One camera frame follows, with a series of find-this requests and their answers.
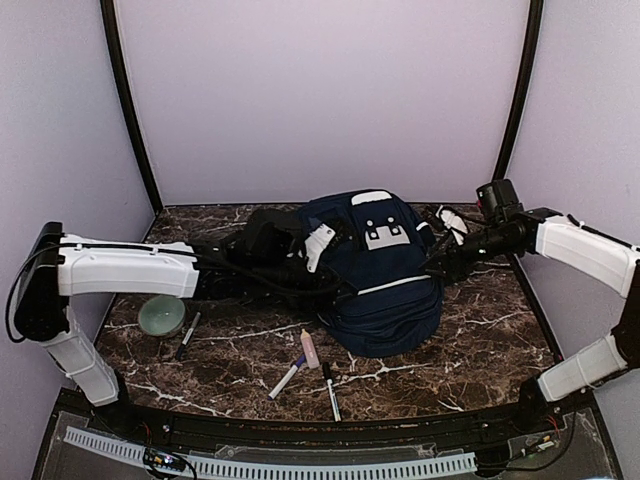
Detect black front rail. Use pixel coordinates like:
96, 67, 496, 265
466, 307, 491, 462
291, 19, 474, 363
54, 387, 596, 454

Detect black white marker front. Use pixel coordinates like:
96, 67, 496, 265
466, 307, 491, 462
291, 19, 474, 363
322, 362, 342, 422

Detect near celadon green bowl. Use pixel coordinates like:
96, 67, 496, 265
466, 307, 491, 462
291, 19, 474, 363
137, 295, 186, 338

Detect navy blue student backpack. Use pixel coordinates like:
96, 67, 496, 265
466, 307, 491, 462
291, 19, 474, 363
297, 190, 444, 358

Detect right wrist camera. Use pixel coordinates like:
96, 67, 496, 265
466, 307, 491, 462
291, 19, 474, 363
436, 205, 469, 236

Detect black marker left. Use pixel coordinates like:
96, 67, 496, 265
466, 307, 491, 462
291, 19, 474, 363
175, 311, 201, 361

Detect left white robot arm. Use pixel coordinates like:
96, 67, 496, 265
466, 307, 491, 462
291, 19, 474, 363
4, 209, 341, 436

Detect blue marker pen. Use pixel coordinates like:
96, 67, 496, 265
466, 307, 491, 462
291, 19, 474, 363
267, 355, 306, 400

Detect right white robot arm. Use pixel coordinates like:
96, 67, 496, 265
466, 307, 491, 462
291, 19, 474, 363
425, 179, 639, 434

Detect white slotted cable duct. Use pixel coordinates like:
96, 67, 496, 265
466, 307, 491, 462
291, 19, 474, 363
63, 427, 478, 479

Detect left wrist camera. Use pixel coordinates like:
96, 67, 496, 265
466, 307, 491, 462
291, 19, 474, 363
303, 224, 336, 273

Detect right black frame post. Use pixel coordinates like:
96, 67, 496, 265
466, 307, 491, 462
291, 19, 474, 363
491, 0, 545, 181

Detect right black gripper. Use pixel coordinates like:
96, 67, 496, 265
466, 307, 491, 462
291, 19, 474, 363
419, 222, 518, 283

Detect black frame post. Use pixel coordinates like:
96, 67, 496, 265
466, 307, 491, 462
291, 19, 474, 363
100, 0, 164, 216
491, 0, 545, 181

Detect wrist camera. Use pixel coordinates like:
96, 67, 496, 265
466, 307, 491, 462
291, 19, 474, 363
303, 224, 336, 273
436, 205, 469, 236

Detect left black frame post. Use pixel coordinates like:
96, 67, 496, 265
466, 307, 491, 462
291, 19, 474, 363
100, 0, 164, 216

